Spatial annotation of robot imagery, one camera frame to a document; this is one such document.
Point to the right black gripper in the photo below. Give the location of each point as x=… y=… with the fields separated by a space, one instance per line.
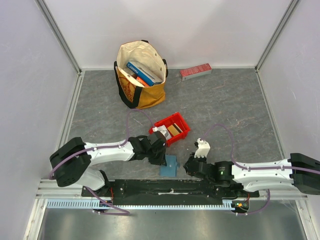
x=194 y=165

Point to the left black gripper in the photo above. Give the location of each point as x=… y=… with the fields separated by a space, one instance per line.
x=161 y=160

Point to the blue leather card holder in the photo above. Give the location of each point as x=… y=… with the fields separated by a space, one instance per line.
x=171 y=167

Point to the white cards stack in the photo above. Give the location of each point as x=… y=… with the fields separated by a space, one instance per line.
x=164 y=131

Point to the red plastic bin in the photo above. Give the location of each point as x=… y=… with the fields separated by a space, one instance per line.
x=179 y=120

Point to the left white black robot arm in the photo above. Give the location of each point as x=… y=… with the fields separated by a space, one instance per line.
x=73 y=162

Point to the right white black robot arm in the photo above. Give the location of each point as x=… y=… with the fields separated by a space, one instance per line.
x=299 y=172

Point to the brown striped card in bin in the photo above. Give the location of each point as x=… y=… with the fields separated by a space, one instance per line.
x=174 y=130

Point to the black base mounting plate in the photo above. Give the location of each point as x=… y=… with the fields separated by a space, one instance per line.
x=179 y=190

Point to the orange book in bag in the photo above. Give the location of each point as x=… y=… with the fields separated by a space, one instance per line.
x=142 y=82

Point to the blue book in bag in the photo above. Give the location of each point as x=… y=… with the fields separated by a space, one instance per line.
x=140 y=70

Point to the yellow canvas tote bag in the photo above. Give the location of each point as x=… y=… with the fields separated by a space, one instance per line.
x=132 y=93

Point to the red rectangular carton box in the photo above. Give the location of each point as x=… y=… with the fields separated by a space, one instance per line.
x=195 y=71

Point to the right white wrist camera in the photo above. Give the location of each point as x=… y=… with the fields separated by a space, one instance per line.
x=203 y=148

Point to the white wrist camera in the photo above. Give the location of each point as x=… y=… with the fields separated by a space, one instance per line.
x=154 y=129
x=203 y=148

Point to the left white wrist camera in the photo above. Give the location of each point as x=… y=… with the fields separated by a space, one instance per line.
x=154 y=129

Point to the grey slotted cable duct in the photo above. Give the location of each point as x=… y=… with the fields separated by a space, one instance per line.
x=97 y=205

